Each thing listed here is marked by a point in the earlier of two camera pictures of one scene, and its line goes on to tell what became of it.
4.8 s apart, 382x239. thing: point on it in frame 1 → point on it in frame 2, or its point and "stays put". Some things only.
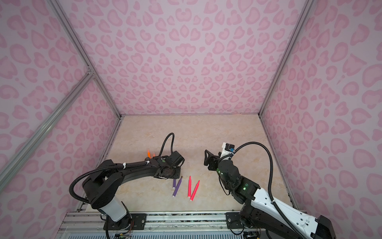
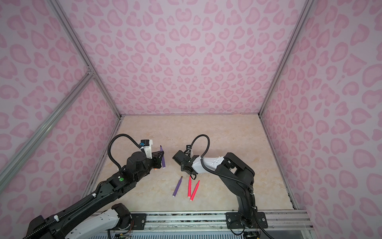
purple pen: [177, 187] stays put
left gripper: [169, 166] → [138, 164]
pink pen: [195, 190] stays put
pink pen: [189, 187] stays put
